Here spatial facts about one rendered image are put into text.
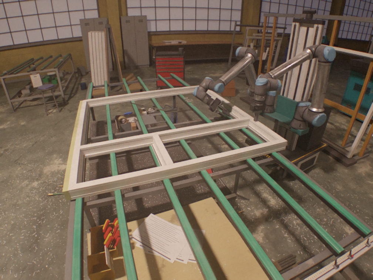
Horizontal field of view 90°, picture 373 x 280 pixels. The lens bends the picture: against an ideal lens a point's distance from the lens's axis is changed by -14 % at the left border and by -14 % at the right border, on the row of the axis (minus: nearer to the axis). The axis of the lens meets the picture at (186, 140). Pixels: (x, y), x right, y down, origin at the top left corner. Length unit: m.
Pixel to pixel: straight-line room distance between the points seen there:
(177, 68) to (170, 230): 4.46
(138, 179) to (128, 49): 7.73
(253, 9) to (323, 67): 8.88
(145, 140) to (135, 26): 7.37
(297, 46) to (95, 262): 2.58
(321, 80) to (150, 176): 1.64
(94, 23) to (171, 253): 8.11
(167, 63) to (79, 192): 4.44
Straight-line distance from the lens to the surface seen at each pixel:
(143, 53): 8.81
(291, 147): 2.79
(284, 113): 2.69
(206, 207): 1.42
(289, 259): 1.71
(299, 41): 2.61
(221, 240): 1.28
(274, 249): 2.12
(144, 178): 1.24
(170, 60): 5.30
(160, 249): 1.24
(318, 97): 2.19
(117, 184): 1.23
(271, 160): 1.60
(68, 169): 1.41
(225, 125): 1.79
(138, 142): 1.58
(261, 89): 1.74
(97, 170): 1.91
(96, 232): 1.36
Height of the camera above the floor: 1.69
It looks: 30 degrees down
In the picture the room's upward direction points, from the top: straight up
